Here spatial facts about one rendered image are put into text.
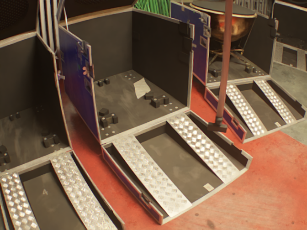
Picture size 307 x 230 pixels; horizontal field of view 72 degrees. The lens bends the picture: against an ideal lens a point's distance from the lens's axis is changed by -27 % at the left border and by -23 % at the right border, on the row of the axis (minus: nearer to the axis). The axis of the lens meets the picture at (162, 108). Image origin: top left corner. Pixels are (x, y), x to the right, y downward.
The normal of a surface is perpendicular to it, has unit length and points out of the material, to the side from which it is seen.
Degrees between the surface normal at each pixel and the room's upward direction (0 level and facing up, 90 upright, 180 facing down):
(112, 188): 0
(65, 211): 1
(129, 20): 90
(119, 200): 0
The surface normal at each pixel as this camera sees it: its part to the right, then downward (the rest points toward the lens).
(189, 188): 0.03, -0.83
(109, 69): 0.58, 0.45
